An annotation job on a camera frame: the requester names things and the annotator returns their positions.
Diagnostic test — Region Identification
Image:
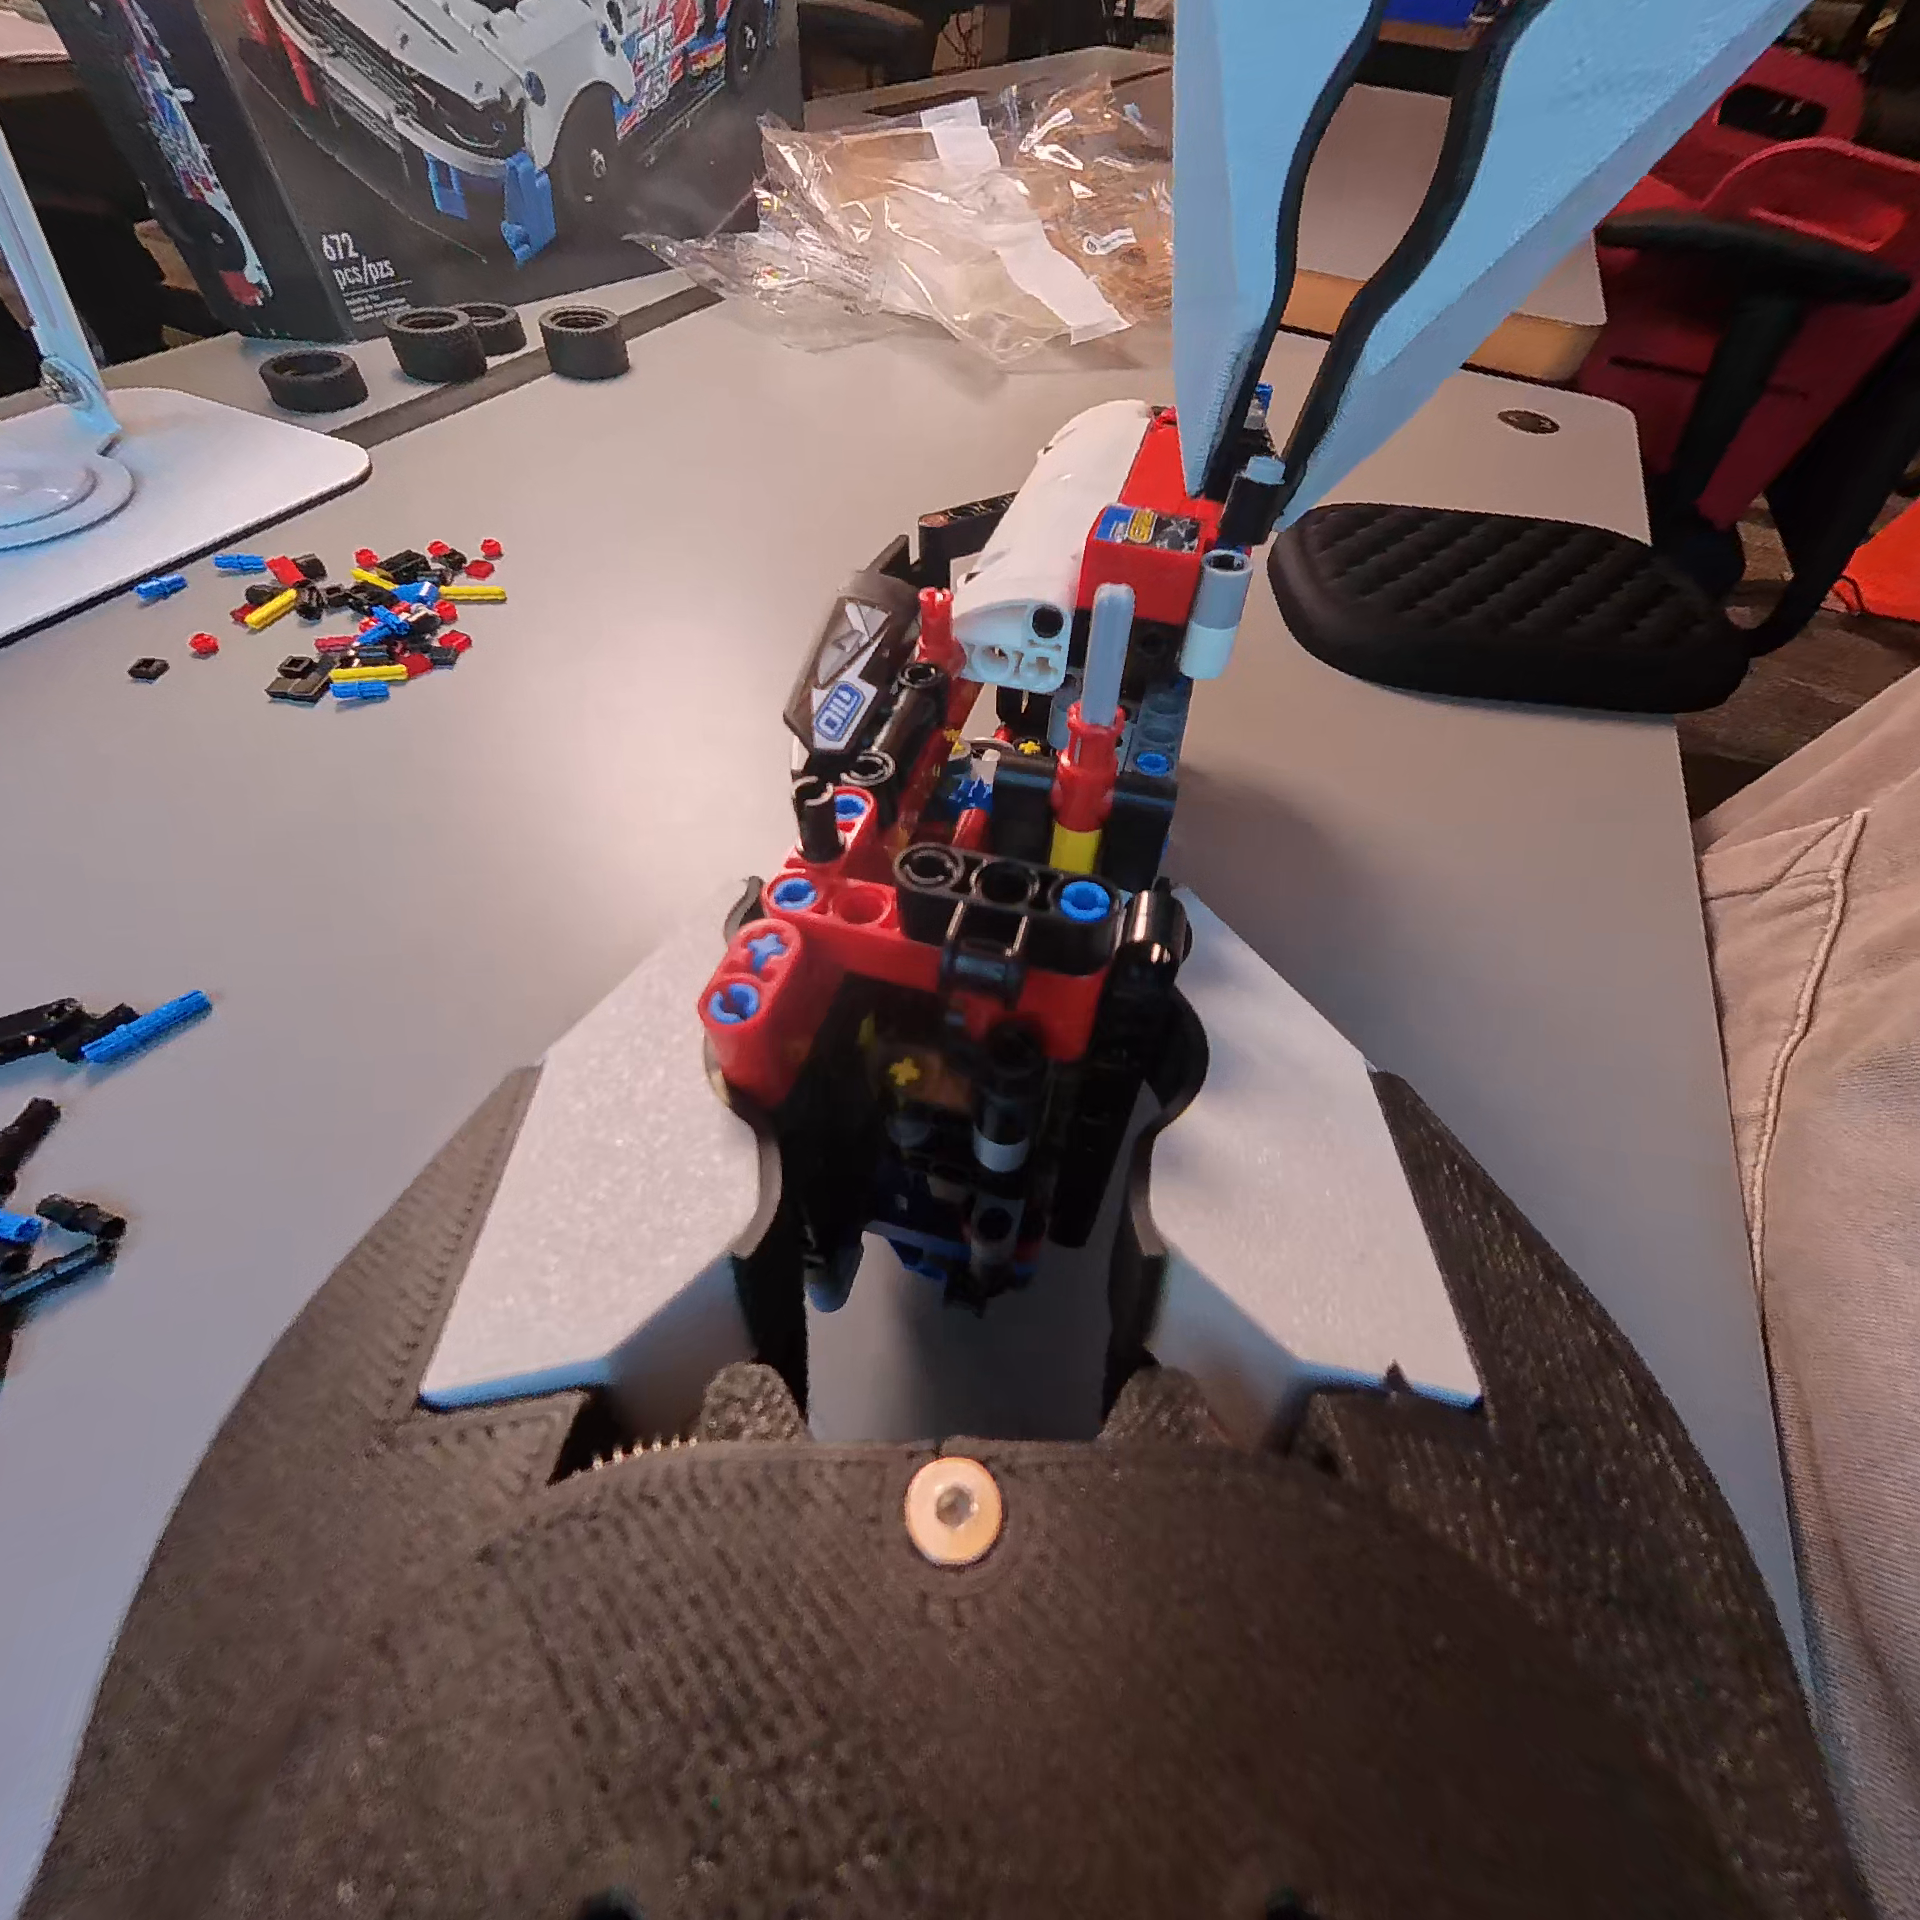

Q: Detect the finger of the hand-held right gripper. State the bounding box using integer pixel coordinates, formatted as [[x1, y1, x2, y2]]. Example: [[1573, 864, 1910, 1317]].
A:
[[1171, 0, 1361, 501], [1271, 0, 1816, 536]]

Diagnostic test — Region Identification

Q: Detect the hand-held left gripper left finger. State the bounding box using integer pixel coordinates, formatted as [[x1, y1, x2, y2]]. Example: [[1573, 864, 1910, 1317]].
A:
[[421, 885, 799, 1416]]

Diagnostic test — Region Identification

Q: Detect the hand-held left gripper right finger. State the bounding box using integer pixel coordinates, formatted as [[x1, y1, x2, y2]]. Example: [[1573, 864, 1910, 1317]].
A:
[[1125, 883, 1487, 1450]]

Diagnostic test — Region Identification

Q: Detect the long black lego beam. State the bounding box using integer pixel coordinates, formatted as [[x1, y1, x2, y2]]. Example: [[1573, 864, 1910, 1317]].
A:
[[1219, 374, 1288, 541]]

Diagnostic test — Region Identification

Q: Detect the lego race car model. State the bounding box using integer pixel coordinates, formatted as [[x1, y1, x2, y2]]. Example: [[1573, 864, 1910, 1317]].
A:
[[696, 397, 1291, 1322]]

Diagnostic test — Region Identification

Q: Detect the blue lego pin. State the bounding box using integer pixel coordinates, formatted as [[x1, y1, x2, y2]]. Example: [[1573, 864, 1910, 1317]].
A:
[[83, 990, 212, 1067]]

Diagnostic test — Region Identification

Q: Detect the black lego connector piece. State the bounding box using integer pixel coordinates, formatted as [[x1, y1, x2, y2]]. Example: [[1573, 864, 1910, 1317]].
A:
[[0, 997, 137, 1067]]

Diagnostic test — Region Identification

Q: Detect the lego set box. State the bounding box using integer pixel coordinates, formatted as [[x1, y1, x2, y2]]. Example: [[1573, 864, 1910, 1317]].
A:
[[36, 0, 805, 345]]

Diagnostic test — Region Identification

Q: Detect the red office chair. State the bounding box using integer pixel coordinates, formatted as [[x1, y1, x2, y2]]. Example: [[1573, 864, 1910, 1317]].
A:
[[1575, 46, 1920, 602]]

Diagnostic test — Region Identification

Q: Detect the crumpled clear plastic bag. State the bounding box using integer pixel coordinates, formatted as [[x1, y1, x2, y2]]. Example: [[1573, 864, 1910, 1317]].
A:
[[631, 76, 1180, 369]]

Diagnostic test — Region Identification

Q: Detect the black textured wrist rest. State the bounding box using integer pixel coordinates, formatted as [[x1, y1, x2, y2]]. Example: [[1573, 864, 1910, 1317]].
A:
[[1265, 502, 1757, 713]]

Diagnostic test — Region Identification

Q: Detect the bunch of blue black pins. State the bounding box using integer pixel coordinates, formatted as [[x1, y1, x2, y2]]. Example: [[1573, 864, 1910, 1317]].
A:
[[0, 1195, 127, 1307]]

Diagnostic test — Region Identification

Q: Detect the orange traffic cone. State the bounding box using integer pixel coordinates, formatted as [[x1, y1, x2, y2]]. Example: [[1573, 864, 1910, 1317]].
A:
[[1838, 502, 1920, 618]]

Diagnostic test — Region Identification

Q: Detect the pile of small colourful pieces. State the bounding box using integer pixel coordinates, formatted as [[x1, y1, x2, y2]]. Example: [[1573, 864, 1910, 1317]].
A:
[[127, 532, 508, 704]]

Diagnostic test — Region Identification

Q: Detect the white book stand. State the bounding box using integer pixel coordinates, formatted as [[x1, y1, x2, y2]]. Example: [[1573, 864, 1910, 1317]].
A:
[[0, 129, 373, 646]]

